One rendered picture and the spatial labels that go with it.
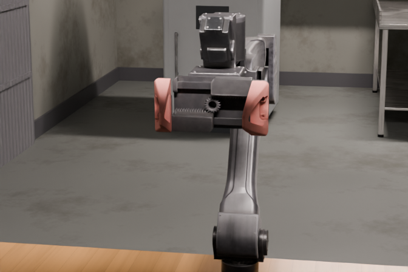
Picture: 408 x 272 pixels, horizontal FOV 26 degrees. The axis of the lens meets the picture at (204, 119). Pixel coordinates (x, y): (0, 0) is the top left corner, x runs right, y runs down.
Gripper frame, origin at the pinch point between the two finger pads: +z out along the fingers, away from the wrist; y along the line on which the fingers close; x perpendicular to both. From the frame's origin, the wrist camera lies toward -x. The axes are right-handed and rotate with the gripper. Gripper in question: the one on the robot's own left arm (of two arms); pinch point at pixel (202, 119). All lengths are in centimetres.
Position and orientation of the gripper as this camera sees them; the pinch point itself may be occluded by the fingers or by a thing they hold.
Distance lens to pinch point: 102.8
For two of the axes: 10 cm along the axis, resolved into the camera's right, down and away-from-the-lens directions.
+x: 0.0, 9.7, 2.4
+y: 9.9, 0.3, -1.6
